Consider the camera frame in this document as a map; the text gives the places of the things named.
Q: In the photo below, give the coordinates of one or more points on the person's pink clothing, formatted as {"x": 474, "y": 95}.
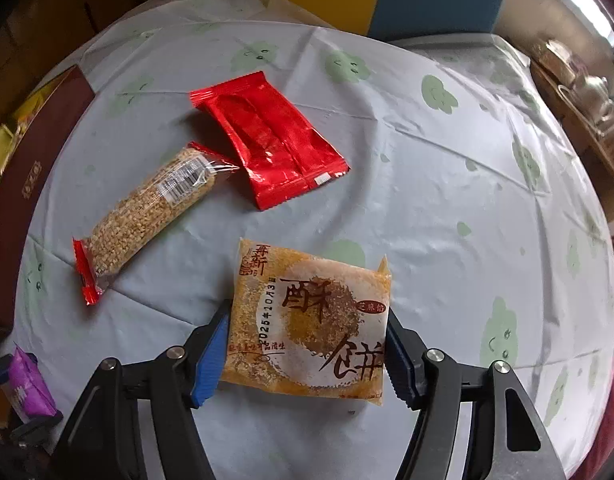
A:
{"x": 609, "y": 435}

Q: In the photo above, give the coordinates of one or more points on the purple snack packet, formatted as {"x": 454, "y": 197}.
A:
{"x": 29, "y": 385}

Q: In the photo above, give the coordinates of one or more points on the box of small items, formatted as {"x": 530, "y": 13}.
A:
{"x": 562, "y": 62}

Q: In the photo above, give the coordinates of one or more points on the white green print tablecloth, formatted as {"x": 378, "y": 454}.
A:
{"x": 437, "y": 185}

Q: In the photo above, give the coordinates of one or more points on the red foil snack packet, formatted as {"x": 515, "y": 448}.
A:
{"x": 272, "y": 145}

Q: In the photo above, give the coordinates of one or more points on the orange sesame cake packet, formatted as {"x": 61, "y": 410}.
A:
{"x": 307, "y": 320}

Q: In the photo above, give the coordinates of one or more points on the wooden side table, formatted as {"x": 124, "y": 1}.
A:
{"x": 587, "y": 130}

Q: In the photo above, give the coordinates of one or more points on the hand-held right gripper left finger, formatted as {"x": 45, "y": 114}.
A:
{"x": 212, "y": 360}

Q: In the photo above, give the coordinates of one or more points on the gold lined gift box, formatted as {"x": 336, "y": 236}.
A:
{"x": 37, "y": 170}

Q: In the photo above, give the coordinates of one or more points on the clear peanut bar packet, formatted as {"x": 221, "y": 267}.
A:
{"x": 147, "y": 210}

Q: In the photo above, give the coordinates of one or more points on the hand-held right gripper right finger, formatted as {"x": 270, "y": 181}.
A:
{"x": 397, "y": 360}

